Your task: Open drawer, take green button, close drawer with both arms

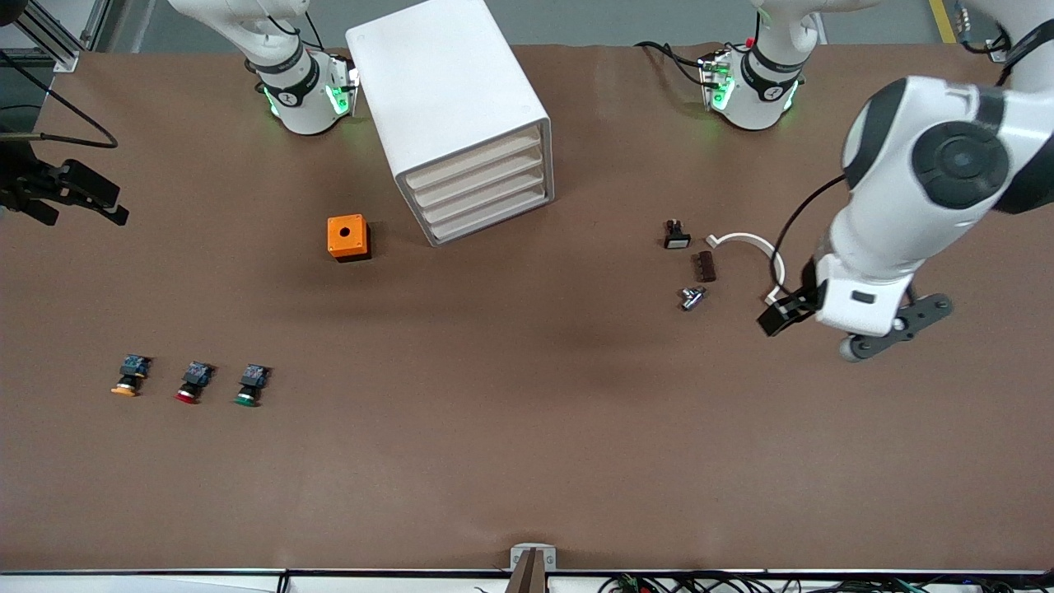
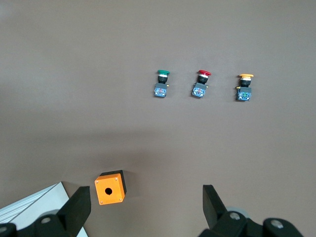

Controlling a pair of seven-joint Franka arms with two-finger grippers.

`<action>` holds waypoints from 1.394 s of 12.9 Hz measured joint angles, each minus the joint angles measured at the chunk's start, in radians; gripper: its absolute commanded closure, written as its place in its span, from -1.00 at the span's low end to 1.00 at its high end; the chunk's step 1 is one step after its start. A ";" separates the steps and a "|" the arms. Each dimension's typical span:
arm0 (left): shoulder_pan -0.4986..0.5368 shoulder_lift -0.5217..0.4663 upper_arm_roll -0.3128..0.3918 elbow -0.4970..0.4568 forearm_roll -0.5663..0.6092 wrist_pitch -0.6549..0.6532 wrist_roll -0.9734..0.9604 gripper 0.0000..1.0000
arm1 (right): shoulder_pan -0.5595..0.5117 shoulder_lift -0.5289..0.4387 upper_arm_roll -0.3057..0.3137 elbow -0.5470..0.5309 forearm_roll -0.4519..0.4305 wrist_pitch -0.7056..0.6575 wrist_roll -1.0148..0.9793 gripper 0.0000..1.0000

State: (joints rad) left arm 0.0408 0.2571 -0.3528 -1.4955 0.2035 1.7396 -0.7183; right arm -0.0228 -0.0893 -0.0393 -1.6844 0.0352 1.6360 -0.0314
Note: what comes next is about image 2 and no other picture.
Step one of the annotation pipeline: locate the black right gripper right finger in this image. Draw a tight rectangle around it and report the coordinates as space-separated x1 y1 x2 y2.
198 184 304 237

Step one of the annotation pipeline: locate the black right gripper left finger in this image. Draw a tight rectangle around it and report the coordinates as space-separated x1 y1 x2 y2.
0 186 92 237

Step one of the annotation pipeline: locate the green mushroom push button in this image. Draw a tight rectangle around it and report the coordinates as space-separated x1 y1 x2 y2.
153 70 171 98

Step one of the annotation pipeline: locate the white drawer cabinet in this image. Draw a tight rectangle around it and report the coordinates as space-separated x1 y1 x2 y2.
0 181 90 237

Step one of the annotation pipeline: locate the yellow mushroom push button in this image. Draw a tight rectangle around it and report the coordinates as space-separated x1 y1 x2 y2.
234 73 255 102

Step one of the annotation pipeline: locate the red mushroom push button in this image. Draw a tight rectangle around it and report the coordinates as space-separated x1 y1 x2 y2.
190 70 212 99

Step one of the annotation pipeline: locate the brown table mat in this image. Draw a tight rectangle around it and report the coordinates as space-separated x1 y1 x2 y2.
0 0 316 237

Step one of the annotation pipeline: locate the orange push button enclosure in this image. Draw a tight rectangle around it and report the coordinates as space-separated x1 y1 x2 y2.
94 169 128 205

